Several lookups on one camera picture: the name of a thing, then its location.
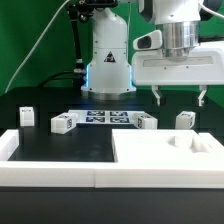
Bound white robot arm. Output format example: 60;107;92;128
66;0;224;100

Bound apriltag base sheet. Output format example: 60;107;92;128
69;110;135;125

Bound black cable bundle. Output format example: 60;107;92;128
36;3;88;89

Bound white u-shaped obstacle fence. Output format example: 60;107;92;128
0;129;224;189

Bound white cable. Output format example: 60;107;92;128
4;0;72;95

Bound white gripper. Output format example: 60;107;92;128
132;45;224;107

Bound white square tabletop part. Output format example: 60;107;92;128
112;129;224;164

